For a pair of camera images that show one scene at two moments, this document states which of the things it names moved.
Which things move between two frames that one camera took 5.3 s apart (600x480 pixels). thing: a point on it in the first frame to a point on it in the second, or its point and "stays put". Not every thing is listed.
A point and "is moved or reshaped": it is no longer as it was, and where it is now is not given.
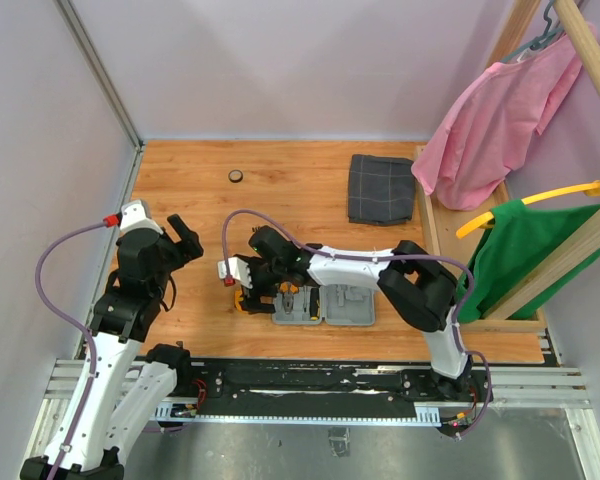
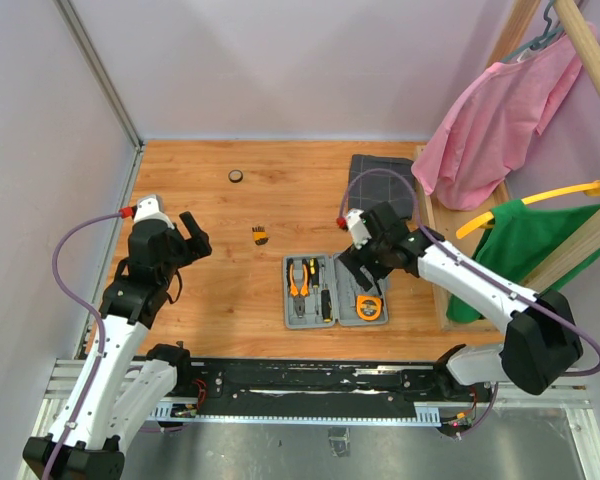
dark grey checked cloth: [381, 190] stays put
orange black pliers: [288, 291] to [299, 298]
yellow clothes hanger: [598, 188] stays put
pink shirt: [492, 127] stays put
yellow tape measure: [237, 299] to [368, 307]
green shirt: [517, 240] stays put
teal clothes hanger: [546, 37] stays put
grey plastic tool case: [338, 306] is moved or reshaped
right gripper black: [252, 293] to [354, 262]
